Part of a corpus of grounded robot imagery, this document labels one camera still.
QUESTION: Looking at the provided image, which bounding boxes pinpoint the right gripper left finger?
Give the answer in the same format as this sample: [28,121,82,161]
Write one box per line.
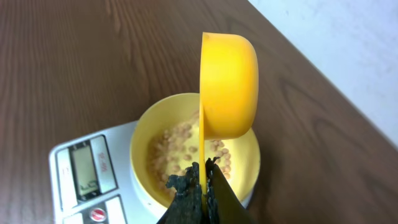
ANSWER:
[157,162,204,224]

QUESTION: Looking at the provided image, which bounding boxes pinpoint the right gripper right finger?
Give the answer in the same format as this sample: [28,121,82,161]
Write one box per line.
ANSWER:
[205,157,256,224]

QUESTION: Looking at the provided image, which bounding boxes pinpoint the yellow measuring scoop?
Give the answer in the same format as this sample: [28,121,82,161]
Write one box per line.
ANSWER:
[198,32,258,213]

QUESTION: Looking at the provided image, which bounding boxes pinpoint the soybeans in yellow bowl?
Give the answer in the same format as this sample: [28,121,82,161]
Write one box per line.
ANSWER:
[146,110,233,190]

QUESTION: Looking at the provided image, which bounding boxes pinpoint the pale yellow bowl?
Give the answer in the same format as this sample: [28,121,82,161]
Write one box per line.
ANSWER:
[130,93,261,219]

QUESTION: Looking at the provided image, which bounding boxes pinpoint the white digital kitchen scale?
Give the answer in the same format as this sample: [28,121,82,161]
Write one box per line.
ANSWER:
[49,121,166,224]

